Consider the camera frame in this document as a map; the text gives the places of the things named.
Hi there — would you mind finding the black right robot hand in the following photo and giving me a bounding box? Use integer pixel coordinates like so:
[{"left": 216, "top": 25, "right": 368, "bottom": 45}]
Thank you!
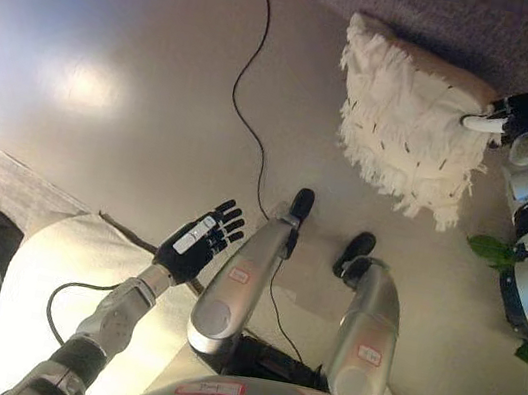
[{"left": 457, "top": 75, "right": 528, "bottom": 153}]

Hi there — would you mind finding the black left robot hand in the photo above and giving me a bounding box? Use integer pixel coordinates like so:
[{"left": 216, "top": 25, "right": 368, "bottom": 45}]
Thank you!
[{"left": 147, "top": 187, "right": 252, "bottom": 298}]

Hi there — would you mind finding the white fringed pillow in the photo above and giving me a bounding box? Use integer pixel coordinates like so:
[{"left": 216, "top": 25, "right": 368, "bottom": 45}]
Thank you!
[{"left": 314, "top": 10, "right": 511, "bottom": 239}]

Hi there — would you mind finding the thin brown stick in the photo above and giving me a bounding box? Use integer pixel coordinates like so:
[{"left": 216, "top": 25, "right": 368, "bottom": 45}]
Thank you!
[{"left": 87, "top": 209, "right": 215, "bottom": 296}]

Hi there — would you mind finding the silver left robot leg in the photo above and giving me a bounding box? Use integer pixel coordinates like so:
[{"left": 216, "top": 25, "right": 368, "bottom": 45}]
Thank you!
[{"left": 181, "top": 172, "right": 318, "bottom": 370}]

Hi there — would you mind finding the grey fabric armchair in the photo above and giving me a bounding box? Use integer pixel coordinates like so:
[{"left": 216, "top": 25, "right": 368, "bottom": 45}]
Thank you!
[{"left": 280, "top": 0, "right": 528, "bottom": 104}]

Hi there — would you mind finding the black box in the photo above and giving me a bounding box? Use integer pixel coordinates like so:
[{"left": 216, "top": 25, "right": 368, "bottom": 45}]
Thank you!
[{"left": 217, "top": 331, "right": 337, "bottom": 395}]

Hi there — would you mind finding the white fabric sheet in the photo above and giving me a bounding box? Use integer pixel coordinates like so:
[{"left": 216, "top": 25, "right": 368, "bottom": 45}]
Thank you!
[{"left": 0, "top": 196, "right": 218, "bottom": 395}]

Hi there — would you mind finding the green leafy plant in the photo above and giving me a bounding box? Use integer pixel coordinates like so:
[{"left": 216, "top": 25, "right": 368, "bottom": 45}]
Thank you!
[{"left": 447, "top": 231, "right": 528, "bottom": 365}]

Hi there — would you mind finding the grey floor rug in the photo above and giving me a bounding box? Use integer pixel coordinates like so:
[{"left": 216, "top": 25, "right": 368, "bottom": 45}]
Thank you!
[{"left": 0, "top": 125, "right": 105, "bottom": 233}]

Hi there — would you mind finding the thin black leg cable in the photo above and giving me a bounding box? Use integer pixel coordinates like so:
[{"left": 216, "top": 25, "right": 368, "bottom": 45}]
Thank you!
[{"left": 256, "top": 224, "right": 326, "bottom": 365}]

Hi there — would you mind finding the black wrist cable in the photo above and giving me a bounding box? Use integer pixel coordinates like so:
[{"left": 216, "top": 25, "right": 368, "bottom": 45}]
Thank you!
[{"left": 40, "top": 276, "right": 129, "bottom": 357}]

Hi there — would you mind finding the black floor cable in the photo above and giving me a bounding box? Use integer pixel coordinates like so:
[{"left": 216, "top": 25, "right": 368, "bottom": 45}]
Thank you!
[{"left": 188, "top": 0, "right": 308, "bottom": 221}]

